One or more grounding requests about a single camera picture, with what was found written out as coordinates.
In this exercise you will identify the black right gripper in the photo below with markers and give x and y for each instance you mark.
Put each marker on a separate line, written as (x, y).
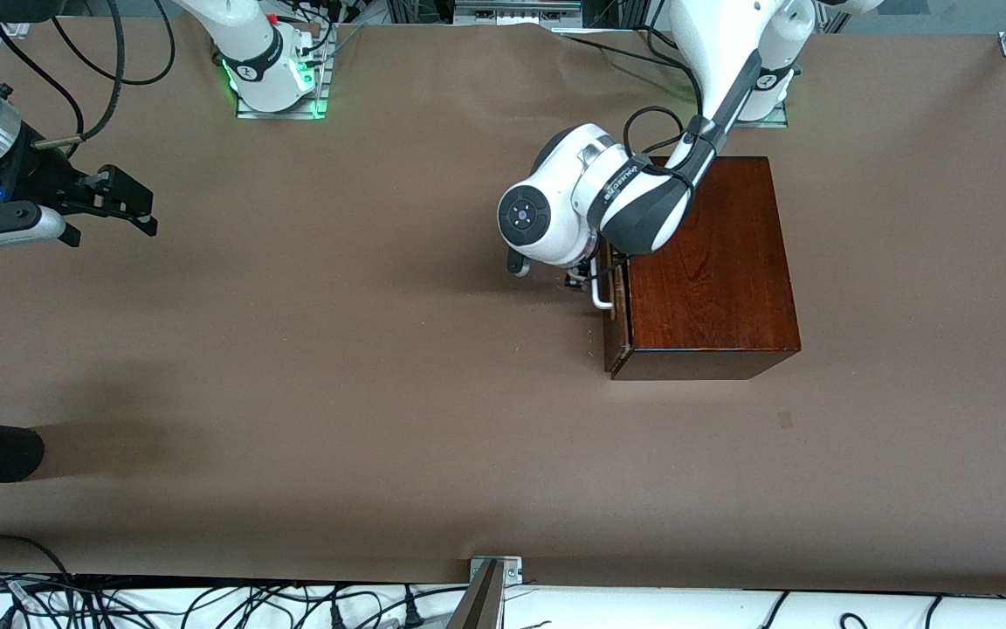
(38, 175)

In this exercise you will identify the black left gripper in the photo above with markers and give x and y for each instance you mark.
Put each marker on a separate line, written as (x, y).
(579, 279)

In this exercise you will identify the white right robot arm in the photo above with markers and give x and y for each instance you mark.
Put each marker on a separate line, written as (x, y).
(250, 39)

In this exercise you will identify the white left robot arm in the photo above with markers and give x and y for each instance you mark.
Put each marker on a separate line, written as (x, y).
(573, 201)

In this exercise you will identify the dark brown wooden cabinet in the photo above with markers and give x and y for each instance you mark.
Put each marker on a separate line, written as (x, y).
(713, 262)

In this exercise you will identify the metal bar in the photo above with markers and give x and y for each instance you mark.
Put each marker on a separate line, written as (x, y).
(478, 603)

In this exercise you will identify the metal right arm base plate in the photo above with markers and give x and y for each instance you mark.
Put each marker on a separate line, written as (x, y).
(280, 109)

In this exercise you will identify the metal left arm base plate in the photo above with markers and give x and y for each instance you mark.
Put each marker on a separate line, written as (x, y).
(774, 120)

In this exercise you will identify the aluminium frame rail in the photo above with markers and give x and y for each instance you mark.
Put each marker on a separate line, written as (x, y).
(512, 10)

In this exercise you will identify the small metal bracket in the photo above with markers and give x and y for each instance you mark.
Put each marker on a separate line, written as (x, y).
(510, 570)

